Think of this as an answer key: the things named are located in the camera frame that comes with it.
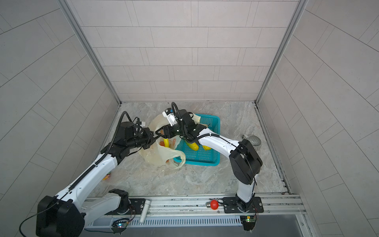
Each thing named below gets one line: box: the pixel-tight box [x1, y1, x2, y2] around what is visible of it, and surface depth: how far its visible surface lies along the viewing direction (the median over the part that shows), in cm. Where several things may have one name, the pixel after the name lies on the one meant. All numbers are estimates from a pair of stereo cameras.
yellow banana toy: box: [163, 138, 170, 148], surface depth 88 cm
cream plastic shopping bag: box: [139, 113, 186, 170], surface depth 73 cm
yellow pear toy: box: [186, 142, 199, 152], surface depth 91 cm
